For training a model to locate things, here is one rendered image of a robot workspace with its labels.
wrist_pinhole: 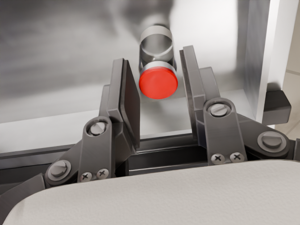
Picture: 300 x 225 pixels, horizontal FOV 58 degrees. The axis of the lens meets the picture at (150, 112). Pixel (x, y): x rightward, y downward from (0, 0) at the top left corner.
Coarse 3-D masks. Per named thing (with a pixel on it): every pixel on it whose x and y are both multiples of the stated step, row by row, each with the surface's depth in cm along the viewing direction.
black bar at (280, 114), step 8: (272, 96) 20; (280, 96) 20; (264, 104) 20; (272, 104) 20; (280, 104) 19; (288, 104) 19; (264, 112) 20; (272, 112) 20; (280, 112) 20; (288, 112) 20; (264, 120) 20; (272, 120) 20; (280, 120) 20; (288, 120) 20; (168, 136) 21; (176, 136) 21; (40, 152) 23; (48, 152) 23
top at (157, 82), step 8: (144, 72) 14; (152, 72) 14; (160, 72) 14; (168, 72) 14; (144, 80) 14; (152, 80) 14; (160, 80) 14; (168, 80) 14; (176, 80) 14; (144, 88) 14; (152, 88) 14; (160, 88) 14; (168, 88) 14; (176, 88) 14; (152, 96) 15; (160, 96) 15; (168, 96) 15
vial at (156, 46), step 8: (144, 32) 17; (152, 32) 16; (160, 32) 16; (168, 32) 16; (144, 40) 16; (152, 40) 15; (160, 40) 15; (168, 40) 16; (144, 48) 15; (152, 48) 15; (160, 48) 15; (168, 48) 15; (144, 56) 15; (152, 56) 14; (160, 56) 14; (168, 56) 14; (144, 64) 15; (152, 64) 14; (160, 64) 14; (168, 64) 14; (176, 64) 15
